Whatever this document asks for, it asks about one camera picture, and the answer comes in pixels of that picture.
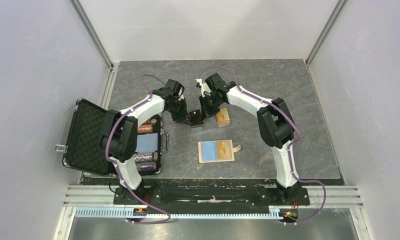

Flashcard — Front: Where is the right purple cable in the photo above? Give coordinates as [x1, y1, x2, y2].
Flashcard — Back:
[198, 66, 327, 226]

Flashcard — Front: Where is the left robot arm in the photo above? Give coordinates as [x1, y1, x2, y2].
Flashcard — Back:
[99, 86, 188, 204]

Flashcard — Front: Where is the clear acrylic card stand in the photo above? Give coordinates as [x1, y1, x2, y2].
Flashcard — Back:
[203, 115, 220, 130]

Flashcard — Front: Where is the black foam-lined case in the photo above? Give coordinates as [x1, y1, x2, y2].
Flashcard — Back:
[62, 98, 162, 177]

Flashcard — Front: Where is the purple cable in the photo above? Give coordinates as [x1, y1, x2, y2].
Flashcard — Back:
[198, 66, 327, 226]
[104, 74, 172, 225]

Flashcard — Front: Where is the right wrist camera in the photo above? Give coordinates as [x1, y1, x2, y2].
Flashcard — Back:
[195, 73, 226, 95]

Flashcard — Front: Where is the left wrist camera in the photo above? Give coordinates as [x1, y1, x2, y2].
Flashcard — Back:
[162, 79, 185, 100]

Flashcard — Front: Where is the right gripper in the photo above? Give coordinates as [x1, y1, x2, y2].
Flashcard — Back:
[198, 93, 224, 121]

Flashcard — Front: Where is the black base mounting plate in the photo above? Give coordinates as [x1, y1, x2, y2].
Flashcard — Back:
[134, 186, 311, 207]

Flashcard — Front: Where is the white cable duct strip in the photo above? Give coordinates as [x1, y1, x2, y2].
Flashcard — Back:
[74, 206, 297, 220]

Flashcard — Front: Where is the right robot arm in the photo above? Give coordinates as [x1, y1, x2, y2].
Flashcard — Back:
[196, 78, 301, 204]

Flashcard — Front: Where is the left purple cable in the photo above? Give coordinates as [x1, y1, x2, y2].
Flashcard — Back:
[104, 74, 172, 225]

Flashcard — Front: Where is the orange credit card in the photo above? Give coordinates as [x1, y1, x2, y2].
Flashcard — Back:
[217, 140, 233, 161]

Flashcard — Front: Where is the beige leather card holder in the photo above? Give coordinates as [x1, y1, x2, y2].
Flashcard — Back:
[197, 139, 241, 164]

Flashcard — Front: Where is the chrome case handle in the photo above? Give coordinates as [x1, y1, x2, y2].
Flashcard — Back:
[163, 132, 170, 151]

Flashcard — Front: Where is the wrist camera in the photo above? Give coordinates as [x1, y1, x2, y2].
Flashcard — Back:
[195, 73, 226, 95]
[162, 79, 185, 100]

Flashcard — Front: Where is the black credit card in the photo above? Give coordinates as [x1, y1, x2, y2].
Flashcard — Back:
[189, 109, 203, 126]

